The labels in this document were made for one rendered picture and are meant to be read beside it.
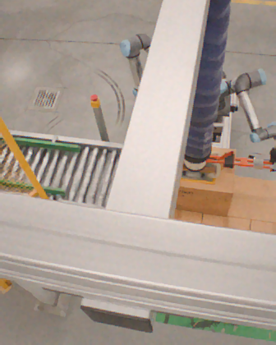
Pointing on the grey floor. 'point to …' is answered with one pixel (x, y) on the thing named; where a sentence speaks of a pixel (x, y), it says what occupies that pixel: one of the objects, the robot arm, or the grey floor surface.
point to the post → (99, 120)
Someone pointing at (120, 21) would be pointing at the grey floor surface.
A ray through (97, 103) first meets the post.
